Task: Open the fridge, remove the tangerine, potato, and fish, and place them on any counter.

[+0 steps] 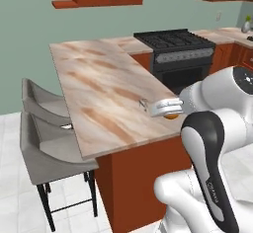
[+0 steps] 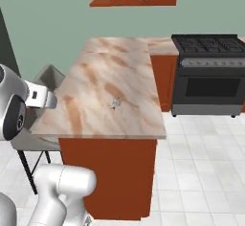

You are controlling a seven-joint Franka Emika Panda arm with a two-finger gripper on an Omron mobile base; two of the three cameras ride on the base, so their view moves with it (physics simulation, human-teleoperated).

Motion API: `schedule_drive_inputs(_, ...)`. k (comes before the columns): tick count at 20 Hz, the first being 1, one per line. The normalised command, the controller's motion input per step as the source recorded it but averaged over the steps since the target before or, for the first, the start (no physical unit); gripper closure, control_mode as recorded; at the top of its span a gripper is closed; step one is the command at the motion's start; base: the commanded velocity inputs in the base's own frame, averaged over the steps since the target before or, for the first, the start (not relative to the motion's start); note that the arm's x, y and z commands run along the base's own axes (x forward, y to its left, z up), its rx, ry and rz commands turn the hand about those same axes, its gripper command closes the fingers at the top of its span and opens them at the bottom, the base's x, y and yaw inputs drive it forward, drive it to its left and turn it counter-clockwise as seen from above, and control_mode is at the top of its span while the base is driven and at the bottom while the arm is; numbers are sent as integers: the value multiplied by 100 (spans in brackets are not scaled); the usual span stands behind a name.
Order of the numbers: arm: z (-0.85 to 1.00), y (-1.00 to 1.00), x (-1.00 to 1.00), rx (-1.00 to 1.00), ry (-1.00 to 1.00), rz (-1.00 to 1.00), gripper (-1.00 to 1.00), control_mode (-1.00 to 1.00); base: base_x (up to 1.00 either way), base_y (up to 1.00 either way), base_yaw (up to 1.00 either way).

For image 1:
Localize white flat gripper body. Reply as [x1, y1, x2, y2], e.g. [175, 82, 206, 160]
[148, 98, 185, 118]

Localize orange tangerine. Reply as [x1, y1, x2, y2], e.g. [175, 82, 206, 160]
[164, 112, 181, 120]

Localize red-brown island counter cabinet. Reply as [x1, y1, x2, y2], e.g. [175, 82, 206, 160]
[95, 51, 194, 233]

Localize black stove with oven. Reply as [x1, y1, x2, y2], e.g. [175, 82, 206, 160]
[132, 28, 217, 96]

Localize red-brown base cupboards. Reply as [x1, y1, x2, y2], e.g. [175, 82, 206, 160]
[209, 42, 253, 76]

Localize grey bar stool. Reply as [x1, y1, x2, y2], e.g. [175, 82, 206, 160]
[19, 111, 100, 233]
[21, 77, 74, 130]

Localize grey vase with green plant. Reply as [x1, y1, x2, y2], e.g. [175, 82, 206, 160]
[241, 15, 253, 35]

